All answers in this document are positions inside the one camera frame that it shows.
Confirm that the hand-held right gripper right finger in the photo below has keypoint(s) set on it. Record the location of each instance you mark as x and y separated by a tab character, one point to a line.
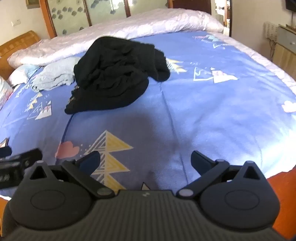
200	162

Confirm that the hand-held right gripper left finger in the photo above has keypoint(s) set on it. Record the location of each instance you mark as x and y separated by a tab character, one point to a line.
90	160

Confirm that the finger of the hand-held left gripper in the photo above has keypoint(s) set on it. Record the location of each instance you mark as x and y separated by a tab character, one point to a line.
30	157

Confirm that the black pants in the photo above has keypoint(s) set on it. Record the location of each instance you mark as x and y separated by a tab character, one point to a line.
111	74

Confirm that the blue printed bed sheet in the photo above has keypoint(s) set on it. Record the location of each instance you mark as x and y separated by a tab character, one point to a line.
208	104

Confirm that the white pillow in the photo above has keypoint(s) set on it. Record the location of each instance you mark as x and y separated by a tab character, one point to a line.
20	73

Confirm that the light blue cloth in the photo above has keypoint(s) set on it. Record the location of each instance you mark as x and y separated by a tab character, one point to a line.
55	75

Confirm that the light wooden headboard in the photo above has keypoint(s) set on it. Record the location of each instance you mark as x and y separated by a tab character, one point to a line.
13	49

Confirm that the white quilt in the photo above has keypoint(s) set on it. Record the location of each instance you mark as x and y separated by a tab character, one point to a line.
138	30

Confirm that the wooden side cabinet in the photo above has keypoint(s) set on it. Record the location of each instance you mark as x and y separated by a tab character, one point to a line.
286	46

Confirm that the wardrobe with patterned glass doors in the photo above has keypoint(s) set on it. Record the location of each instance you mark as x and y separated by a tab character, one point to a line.
76	16

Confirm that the white power strip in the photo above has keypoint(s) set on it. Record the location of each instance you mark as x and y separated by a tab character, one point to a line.
271	30

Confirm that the framed picture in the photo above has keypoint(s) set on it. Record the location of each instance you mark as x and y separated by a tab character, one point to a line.
30	2

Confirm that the white wall switch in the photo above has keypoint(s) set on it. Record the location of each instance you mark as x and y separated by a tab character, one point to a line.
15	23

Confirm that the black wall television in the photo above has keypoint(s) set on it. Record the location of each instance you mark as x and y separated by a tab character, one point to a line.
291	5

